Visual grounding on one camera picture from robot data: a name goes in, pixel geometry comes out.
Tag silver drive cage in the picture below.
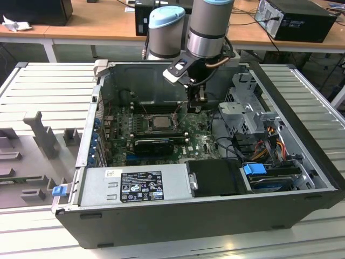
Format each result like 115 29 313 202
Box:
218 72 284 135

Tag open grey PC case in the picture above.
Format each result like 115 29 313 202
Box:
51 59 345 249

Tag black PC tower with open side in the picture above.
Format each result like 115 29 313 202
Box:
254 0 339 44

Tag black graphics card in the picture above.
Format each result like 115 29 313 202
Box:
134 139 176 156

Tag grey parts rack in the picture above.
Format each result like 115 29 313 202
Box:
0 110 83 208

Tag blue disk carrier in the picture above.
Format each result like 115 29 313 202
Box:
242 163 267 184

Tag wooden desk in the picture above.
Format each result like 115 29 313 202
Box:
0 0 345 64

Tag blue case latch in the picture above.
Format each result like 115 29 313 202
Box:
52 185 67 197

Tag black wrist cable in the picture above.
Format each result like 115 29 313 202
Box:
204 35 236 69

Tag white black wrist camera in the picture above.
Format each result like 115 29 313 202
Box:
162 55 199 85

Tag hard disk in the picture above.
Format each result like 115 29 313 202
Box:
249 175 297 194

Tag black plastic shroud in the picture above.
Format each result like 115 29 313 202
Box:
185 159 245 197

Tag crumpled white paper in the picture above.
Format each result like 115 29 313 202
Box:
2 15 33 32

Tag silver socket cover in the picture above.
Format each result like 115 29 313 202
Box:
147 115 180 132

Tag silver green CPU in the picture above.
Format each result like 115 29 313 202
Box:
152 117 170 129

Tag green motherboard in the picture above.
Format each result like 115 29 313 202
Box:
103 104 224 167

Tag black box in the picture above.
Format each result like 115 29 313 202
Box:
0 0 73 26

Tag silver power supply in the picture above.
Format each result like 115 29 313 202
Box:
78 164 195 208

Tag CPU socket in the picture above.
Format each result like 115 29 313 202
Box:
145 114 181 133

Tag yellow orange wires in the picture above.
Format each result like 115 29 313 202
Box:
253 129 287 160

